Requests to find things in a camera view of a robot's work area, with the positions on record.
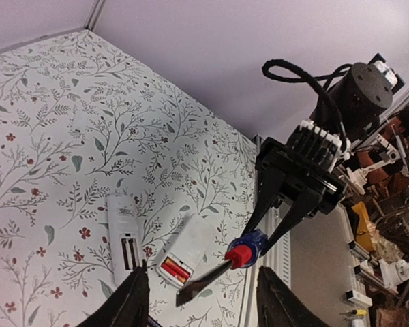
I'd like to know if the small white remote control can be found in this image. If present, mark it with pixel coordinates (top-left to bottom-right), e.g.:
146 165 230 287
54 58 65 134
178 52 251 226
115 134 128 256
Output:
107 194 143 287

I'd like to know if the red orange battery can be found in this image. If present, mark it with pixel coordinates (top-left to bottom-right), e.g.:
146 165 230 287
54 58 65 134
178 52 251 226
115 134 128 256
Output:
164 258 190 279
162 263 188 283

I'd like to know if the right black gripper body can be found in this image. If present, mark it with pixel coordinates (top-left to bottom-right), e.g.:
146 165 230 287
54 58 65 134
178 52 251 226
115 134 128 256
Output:
256 63 393 215

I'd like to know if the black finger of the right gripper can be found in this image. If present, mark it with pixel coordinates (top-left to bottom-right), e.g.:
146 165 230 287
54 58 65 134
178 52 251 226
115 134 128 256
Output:
261 189 322 254
245 168 285 234

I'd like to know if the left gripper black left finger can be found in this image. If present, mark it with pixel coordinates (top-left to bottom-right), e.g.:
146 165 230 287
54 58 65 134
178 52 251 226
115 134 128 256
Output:
78 260 150 327

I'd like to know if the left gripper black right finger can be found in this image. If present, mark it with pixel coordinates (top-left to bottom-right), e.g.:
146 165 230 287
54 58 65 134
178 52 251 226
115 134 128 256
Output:
257 267 327 327

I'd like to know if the floral patterned table mat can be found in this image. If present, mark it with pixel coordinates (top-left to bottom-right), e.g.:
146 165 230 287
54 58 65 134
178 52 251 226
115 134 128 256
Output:
0 31 256 326

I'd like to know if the red blue screwdriver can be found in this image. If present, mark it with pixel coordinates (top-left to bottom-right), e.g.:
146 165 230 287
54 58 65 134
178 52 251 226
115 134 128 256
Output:
175 229 268 307

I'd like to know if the right aluminium frame post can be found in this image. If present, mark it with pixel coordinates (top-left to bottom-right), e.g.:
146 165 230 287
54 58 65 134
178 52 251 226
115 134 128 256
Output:
84 0 106 31

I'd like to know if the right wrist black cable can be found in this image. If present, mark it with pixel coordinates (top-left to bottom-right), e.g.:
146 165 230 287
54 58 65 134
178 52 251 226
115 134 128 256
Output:
261 59 348 137

